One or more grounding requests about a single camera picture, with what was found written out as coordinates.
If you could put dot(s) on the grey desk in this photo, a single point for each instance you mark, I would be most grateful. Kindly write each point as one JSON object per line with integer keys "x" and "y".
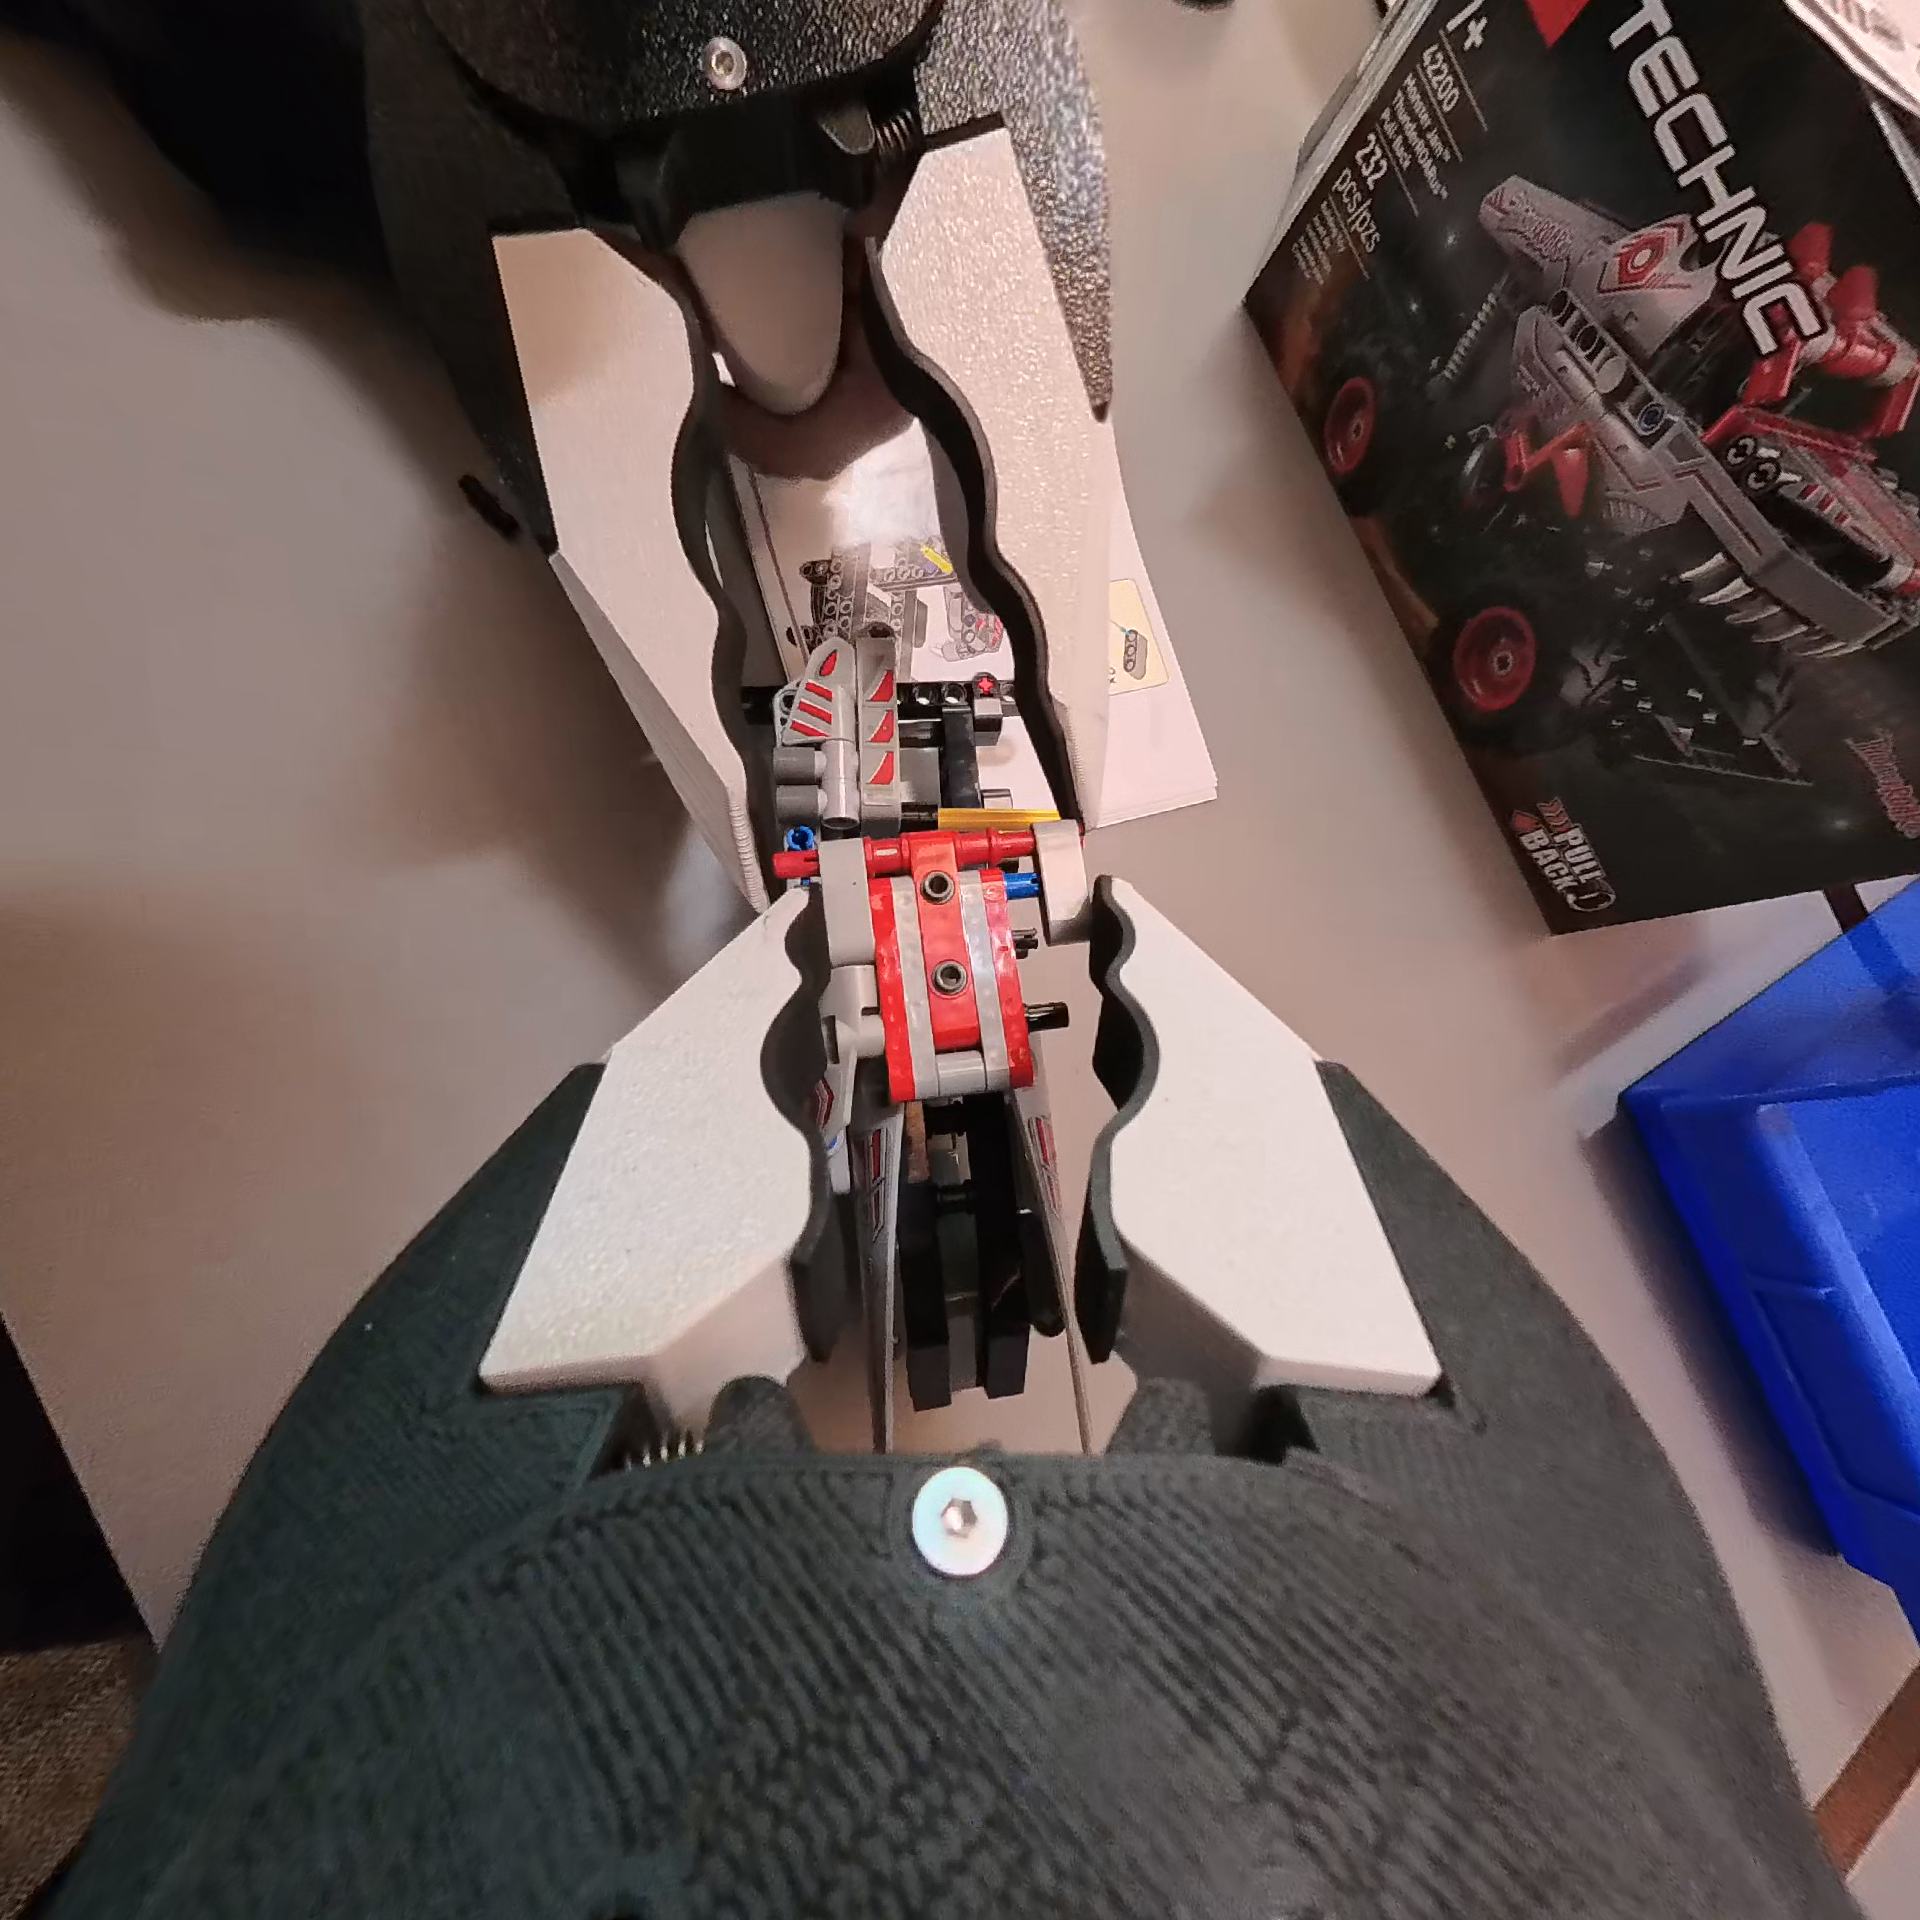
{"x": 375, "y": 826}

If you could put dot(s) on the person's left hand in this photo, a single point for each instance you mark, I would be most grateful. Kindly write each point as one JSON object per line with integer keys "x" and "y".
{"x": 810, "y": 440}

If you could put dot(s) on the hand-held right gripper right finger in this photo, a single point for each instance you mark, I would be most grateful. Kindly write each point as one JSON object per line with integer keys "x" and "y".
{"x": 1243, "y": 1202}

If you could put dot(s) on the person's left forearm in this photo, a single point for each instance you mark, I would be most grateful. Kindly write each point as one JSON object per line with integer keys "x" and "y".
{"x": 255, "y": 76}

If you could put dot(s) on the blue plastic storage bin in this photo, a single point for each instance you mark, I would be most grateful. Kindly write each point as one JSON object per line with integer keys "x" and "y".
{"x": 1800, "y": 1202}

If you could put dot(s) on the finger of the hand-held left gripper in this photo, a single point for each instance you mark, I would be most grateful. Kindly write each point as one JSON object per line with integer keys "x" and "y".
{"x": 1035, "y": 421}
{"x": 616, "y": 451}

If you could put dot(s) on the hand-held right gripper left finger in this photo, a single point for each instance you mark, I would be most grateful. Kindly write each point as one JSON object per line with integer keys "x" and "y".
{"x": 660, "y": 1202}

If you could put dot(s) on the grey red toy truck model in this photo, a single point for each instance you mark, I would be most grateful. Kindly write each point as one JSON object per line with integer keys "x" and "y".
{"x": 944, "y": 960}

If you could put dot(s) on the white instruction booklet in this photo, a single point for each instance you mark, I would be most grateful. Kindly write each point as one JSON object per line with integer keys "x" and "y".
{"x": 1154, "y": 750}

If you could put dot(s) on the black toy set box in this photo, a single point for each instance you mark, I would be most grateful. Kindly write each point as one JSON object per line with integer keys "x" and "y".
{"x": 1575, "y": 451}

